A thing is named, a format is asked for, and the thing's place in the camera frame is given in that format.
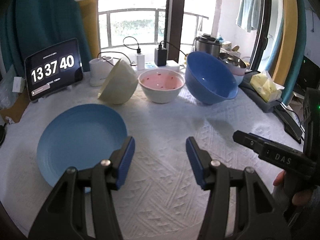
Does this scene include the blue plate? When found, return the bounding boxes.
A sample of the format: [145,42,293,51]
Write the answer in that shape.
[36,104,127,186]

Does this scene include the large dark blue bowl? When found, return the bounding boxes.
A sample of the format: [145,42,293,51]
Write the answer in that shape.
[185,51,238,105]

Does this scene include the cream yellow bowl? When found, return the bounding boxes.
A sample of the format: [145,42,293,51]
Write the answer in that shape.
[98,59,138,105]

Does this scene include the white bowl pink inside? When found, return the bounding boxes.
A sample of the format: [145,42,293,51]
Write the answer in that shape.
[138,68,185,103]

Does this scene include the person's right hand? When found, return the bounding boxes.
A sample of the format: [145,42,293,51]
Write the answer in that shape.
[273,170,313,206]

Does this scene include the yellow tissue pack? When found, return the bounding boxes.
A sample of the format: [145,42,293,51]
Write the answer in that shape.
[250,70,285,103]

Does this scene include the dark grey folded cloth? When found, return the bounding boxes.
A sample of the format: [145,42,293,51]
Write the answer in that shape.
[239,71,282,113]

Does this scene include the white textured tablecloth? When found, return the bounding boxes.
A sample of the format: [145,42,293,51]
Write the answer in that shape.
[1,80,303,239]

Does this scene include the black round device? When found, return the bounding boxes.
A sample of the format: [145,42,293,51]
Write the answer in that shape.
[0,124,6,146]

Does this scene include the light blue bowl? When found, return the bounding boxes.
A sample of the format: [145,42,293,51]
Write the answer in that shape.
[233,74,244,85]

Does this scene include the pink steel-lined bowl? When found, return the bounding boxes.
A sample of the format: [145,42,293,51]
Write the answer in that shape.
[219,53,247,76]

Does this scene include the cardboard box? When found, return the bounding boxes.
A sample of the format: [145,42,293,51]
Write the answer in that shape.
[1,89,30,123]

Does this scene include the small white box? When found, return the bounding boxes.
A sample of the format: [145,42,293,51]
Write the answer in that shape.
[12,76,25,94]

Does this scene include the tablet showing clock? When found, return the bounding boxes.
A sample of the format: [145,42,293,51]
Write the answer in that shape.
[24,38,84,102]

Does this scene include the yellow curtain right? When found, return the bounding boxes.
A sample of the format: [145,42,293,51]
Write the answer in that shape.
[272,0,298,85]

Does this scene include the hanging blue garment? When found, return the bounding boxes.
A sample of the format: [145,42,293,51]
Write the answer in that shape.
[236,0,260,33]

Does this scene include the stainless steel tumbler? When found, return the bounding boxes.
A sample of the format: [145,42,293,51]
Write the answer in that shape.
[194,34,221,57]

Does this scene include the white desk lamp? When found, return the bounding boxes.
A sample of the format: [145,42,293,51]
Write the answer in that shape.
[73,0,124,87]

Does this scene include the white power strip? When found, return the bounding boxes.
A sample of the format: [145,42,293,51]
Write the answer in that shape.
[132,60,181,74]

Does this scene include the white charger plug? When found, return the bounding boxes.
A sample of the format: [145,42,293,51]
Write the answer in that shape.
[136,47,145,71]

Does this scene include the black power adapter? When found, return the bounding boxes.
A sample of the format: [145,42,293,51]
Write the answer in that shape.
[154,44,167,67]

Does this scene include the teal curtain left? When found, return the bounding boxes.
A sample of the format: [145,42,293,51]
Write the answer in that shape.
[1,0,92,76]

